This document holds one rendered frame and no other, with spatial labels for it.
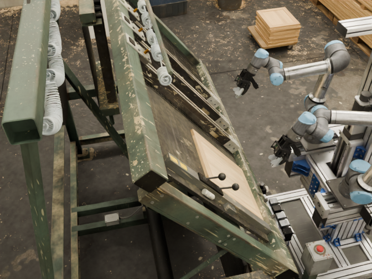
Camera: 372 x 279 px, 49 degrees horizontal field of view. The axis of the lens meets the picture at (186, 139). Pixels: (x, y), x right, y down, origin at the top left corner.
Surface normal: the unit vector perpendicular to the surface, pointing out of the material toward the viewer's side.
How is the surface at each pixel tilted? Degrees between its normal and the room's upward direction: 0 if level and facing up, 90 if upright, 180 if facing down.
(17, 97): 0
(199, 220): 90
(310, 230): 0
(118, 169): 0
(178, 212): 90
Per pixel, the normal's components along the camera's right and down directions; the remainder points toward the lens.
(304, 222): -0.02, -0.73
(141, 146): -0.61, -0.48
